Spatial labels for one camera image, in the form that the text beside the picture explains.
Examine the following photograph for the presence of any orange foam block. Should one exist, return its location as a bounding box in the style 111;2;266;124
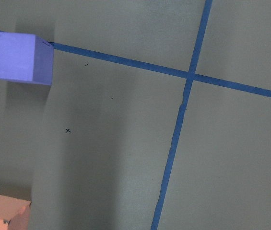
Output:
0;195;31;230

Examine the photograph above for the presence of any purple foam block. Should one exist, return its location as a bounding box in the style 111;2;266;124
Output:
0;32;54;86

